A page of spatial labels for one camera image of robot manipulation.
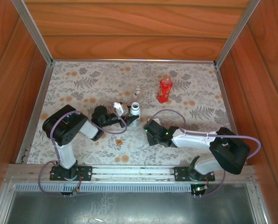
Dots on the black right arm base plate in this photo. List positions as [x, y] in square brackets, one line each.
[180, 175]

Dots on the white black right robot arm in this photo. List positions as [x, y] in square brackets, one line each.
[192, 140]

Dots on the floral patterned tablecloth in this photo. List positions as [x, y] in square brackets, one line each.
[66, 77]

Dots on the grey metal sheet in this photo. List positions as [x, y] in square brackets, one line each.
[129, 210]

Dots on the red label plastic bottle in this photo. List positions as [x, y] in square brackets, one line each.
[164, 91]

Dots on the white bottle with green label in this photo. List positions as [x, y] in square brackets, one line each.
[136, 110]

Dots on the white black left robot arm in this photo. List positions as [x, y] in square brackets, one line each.
[65, 154]

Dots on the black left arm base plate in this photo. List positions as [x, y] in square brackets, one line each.
[85, 176]

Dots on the small clear plastic bottle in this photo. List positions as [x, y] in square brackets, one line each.
[138, 94]

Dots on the orange bottle cap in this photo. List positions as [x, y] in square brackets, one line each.
[119, 142]

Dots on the aluminium frame post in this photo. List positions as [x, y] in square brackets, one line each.
[33, 30]
[239, 28]

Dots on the long aluminium mounting rail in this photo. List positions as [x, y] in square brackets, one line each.
[129, 171]

